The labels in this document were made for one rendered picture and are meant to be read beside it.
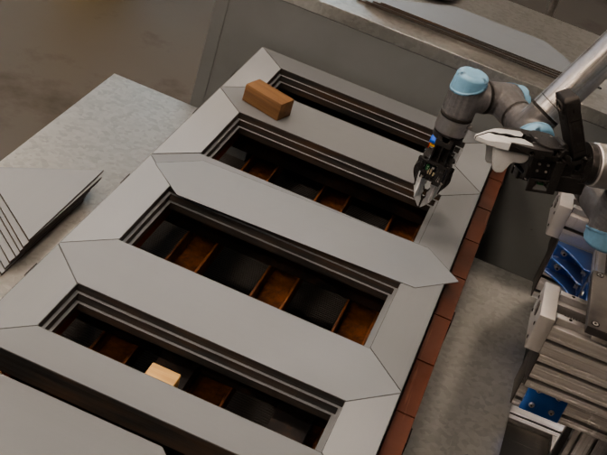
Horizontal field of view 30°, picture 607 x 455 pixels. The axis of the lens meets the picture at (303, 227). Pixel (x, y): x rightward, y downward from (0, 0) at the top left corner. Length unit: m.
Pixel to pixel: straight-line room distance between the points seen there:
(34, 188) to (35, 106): 1.93
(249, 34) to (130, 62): 1.67
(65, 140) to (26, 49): 2.07
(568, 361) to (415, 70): 1.16
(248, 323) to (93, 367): 0.35
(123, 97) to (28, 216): 0.71
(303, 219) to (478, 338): 0.52
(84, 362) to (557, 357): 0.97
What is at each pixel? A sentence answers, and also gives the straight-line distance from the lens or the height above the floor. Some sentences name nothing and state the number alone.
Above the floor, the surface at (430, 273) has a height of 0.87.
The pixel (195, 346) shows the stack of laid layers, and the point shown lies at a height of 0.85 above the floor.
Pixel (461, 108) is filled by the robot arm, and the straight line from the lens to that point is 2.53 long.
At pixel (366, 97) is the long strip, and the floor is 0.87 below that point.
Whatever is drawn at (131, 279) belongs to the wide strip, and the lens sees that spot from 2.26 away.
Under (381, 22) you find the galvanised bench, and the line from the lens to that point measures 3.26.
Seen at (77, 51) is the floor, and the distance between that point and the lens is 4.98.
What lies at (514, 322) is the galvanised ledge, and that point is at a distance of 2.87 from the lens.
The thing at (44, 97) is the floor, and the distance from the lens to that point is 4.59.
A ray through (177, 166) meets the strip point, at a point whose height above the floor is 0.87.
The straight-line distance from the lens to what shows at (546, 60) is 3.35.
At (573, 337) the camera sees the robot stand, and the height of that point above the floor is 0.97.
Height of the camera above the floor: 2.23
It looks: 32 degrees down
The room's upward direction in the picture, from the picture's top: 19 degrees clockwise
